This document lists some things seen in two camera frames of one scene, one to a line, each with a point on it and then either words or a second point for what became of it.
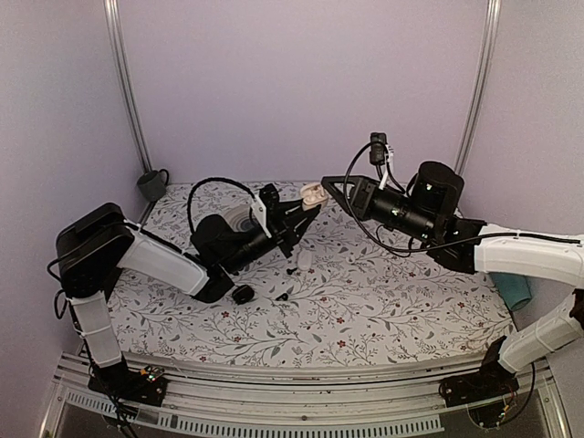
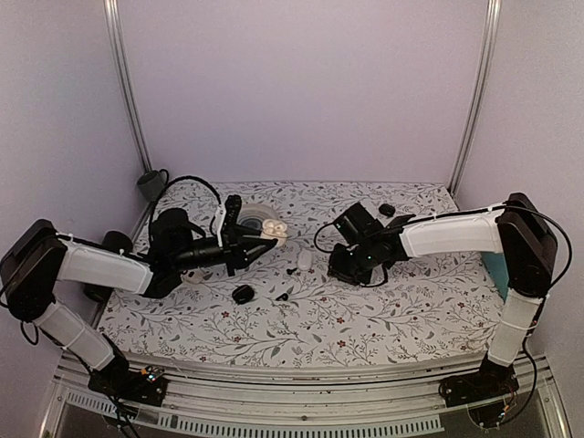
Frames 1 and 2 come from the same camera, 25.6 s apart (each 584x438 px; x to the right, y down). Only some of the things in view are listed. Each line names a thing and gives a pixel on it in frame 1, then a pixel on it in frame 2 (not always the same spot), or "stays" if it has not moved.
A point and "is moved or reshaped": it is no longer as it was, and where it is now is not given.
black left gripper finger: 305,223 → 259,248
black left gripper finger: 287,211 → 247,232
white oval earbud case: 305,260 stays
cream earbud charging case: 312,195 is moved or reshaped
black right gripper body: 363,210 → 354,268
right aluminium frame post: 489,54 stays
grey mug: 152,184 stays
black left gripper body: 279,233 → 231,253
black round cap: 243,294 stays
